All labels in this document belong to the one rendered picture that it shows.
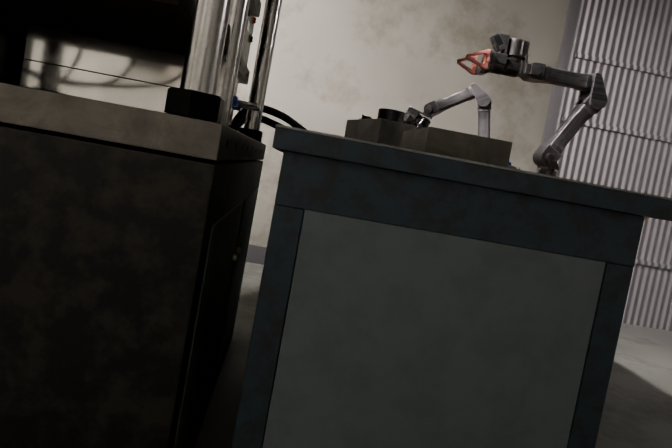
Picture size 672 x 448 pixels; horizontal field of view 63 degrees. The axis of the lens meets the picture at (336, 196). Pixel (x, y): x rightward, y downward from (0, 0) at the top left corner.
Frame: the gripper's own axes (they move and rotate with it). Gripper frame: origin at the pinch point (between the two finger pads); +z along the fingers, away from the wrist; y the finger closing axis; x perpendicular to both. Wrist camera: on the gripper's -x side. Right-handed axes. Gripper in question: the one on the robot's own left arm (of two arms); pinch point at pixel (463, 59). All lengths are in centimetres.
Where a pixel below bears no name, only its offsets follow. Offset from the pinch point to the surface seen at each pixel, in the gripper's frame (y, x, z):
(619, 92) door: -181, -40, -171
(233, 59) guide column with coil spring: 54, 23, 72
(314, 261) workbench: 99, 60, 49
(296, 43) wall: -186, -33, 59
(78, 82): 43, 34, 110
